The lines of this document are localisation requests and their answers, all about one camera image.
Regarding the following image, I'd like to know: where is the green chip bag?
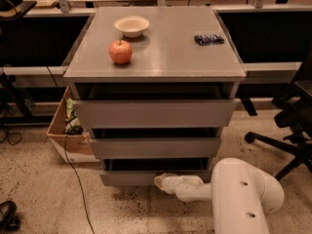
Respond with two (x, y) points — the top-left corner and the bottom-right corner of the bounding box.
(65, 98), (82, 136)

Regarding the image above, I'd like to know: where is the black floor cable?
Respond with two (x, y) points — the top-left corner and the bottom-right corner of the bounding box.
(45, 66), (96, 234)

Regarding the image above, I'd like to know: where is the black shoe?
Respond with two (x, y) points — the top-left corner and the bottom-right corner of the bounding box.
(0, 201), (20, 232)

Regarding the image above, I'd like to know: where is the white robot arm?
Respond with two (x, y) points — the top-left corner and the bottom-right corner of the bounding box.
(154, 158), (285, 234)

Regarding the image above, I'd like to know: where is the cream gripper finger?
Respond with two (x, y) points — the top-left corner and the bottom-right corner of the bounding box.
(154, 176), (164, 190)

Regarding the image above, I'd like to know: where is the grey drawer cabinet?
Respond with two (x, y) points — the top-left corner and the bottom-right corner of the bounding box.
(64, 7), (245, 186)

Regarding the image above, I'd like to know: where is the red apple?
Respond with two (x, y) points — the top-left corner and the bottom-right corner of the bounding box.
(109, 40), (133, 64)

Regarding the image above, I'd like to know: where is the dark blue snack packet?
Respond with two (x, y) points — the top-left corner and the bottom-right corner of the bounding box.
(194, 34), (224, 46)

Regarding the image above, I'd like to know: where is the grey middle drawer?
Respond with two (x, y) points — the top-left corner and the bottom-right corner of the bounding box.
(91, 128), (220, 159)

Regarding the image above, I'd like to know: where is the grey drawer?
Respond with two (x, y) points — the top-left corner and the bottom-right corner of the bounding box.
(100, 157), (211, 186)
(91, 128), (220, 159)
(71, 82), (237, 129)

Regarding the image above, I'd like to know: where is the black office chair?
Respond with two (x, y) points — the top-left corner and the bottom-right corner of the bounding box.
(245, 50), (312, 180)

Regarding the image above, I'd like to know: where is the cardboard box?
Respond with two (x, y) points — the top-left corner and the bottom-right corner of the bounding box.
(47, 87), (98, 163)

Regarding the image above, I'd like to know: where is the grey top drawer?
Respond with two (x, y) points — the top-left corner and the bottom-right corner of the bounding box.
(71, 82), (237, 129)

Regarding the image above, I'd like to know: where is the grey bottom drawer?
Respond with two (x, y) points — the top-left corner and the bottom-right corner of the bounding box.
(100, 157), (211, 186)

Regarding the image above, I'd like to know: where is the white bowl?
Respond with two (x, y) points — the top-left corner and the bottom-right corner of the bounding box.
(114, 16), (150, 38)

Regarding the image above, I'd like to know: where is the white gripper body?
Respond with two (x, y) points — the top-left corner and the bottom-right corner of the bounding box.
(161, 174), (204, 195)

